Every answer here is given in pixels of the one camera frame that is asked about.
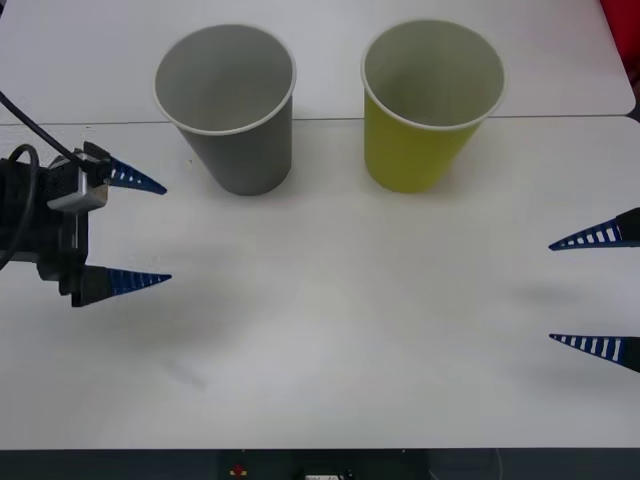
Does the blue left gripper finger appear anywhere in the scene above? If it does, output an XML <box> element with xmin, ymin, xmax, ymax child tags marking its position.
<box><xmin>69</xmin><ymin>265</ymin><xmax>173</xmax><ymax>309</ymax></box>
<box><xmin>81</xmin><ymin>140</ymin><xmax>168</xmax><ymax>196</ymax></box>

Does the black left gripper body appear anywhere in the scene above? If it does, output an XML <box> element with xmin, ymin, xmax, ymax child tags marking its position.
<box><xmin>0</xmin><ymin>158</ymin><xmax>93</xmax><ymax>298</ymax></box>

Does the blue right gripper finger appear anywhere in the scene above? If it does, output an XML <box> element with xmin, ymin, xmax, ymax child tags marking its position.
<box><xmin>548</xmin><ymin>333</ymin><xmax>640</xmax><ymax>375</ymax></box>
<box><xmin>547</xmin><ymin>207</ymin><xmax>640</xmax><ymax>252</ymax></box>

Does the grey plastic waste bin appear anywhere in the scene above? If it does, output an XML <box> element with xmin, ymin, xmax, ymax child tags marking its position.
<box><xmin>151</xmin><ymin>23</ymin><xmax>298</xmax><ymax>198</ymax></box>

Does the yellow-green plastic waste bin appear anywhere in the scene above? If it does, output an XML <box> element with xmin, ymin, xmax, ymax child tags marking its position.
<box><xmin>359</xmin><ymin>18</ymin><xmax>507</xmax><ymax>196</ymax></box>

